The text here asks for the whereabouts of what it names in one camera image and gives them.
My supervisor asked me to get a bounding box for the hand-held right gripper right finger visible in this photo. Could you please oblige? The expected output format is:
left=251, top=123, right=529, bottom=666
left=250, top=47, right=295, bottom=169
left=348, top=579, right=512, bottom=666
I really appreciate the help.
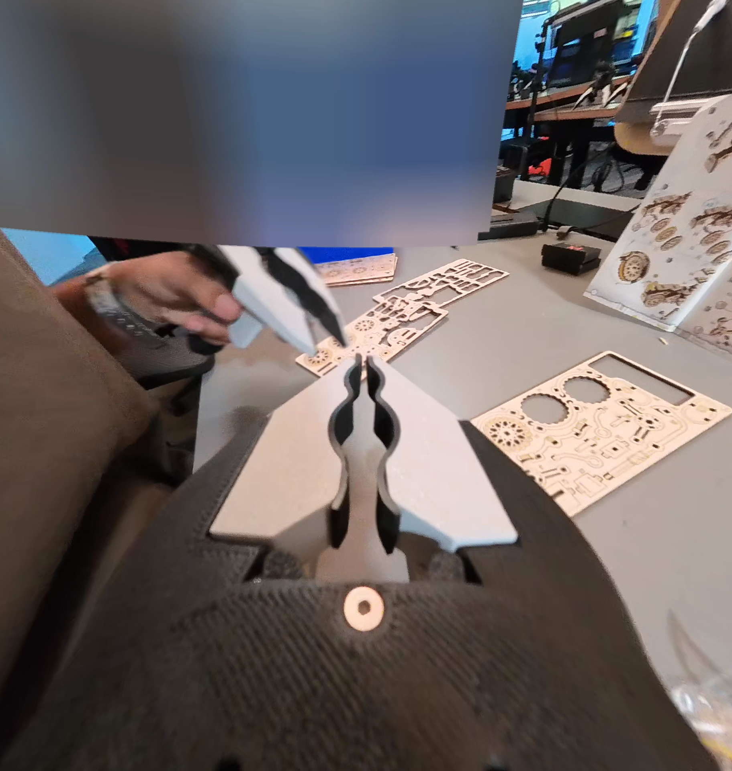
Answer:
left=366, top=355, right=519, bottom=555

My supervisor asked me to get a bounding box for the metal document clip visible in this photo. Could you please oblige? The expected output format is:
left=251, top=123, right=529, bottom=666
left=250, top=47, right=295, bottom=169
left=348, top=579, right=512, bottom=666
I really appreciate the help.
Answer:
left=649, top=0, right=730, bottom=138

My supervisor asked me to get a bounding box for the person's left hand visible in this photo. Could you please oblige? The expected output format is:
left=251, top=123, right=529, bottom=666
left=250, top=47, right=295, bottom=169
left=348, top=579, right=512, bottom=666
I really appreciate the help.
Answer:
left=110, top=250, right=243, bottom=347

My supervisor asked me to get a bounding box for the stack of wooden sheets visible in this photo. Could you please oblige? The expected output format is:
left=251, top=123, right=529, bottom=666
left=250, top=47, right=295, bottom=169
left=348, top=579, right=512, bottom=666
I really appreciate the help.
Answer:
left=315, top=253, right=398, bottom=286

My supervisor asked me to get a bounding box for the flat black device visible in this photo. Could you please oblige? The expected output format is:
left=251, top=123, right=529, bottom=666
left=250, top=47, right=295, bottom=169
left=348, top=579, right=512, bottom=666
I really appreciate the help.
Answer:
left=489, top=214, right=543, bottom=243

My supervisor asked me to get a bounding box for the wooden puzzle sheet with gear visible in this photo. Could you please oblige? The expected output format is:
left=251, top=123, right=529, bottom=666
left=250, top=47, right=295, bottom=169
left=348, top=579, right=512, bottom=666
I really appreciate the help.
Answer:
left=471, top=351, right=732, bottom=519

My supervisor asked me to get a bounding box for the illustrated instruction booklet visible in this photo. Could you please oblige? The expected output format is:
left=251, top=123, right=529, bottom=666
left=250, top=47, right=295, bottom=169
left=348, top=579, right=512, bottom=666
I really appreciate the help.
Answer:
left=585, top=95, right=732, bottom=363

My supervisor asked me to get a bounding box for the grey monitor base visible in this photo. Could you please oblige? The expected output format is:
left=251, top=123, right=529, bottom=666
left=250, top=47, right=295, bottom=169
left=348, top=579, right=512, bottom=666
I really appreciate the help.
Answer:
left=525, top=196, right=641, bottom=242

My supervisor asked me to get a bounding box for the black box with red label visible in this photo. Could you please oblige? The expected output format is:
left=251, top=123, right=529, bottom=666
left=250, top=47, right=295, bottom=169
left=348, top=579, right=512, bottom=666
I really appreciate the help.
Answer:
left=541, top=243, right=602, bottom=277

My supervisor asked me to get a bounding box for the black document holder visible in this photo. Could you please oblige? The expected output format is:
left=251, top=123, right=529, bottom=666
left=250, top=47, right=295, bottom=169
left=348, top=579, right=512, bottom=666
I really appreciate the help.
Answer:
left=613, top=0, right=732, bottom=159

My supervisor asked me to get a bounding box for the background computer monitor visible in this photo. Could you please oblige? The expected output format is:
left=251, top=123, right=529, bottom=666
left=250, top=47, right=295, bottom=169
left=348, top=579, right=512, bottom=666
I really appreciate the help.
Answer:
left=547, top=12, right=627, bottom=91

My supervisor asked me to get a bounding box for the silver wrist bracelet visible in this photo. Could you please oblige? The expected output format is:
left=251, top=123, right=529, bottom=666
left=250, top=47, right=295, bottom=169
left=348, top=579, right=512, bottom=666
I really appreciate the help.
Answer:
left=83, top=265, right=132, bottom=341

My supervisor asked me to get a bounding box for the wooden puzzle sheet with wheels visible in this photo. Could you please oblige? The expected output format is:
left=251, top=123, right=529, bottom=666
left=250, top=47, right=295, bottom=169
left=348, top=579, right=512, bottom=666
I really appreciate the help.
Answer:
left=295, top=298, right=450, bottom=378

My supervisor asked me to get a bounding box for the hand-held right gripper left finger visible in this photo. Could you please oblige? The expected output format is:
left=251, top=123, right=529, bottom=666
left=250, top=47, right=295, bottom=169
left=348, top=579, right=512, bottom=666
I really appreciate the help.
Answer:
left=209, top=354, right=364, bottom=562

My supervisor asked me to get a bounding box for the blue plastic bin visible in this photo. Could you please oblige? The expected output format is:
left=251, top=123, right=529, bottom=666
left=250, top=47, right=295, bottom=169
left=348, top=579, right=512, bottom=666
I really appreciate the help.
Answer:
left=296, top=246, right=395, bottom=266

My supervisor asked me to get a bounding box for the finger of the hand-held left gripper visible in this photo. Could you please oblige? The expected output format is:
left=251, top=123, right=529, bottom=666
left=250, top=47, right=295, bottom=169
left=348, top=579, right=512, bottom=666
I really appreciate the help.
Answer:
left=268, top=247, right=350, bottom=351
left=229, top=246, right=319, bottom=357

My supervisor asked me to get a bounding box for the person's left forearm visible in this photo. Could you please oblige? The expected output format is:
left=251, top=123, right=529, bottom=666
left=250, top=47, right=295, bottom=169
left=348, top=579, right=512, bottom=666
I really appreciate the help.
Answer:
left=51, top=265, right=110, bottom=320

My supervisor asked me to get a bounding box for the clear plastic bag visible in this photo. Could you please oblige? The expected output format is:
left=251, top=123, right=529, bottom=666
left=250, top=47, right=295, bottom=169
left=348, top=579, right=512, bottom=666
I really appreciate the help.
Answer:
left=666, top=608, right=732, bottom=771

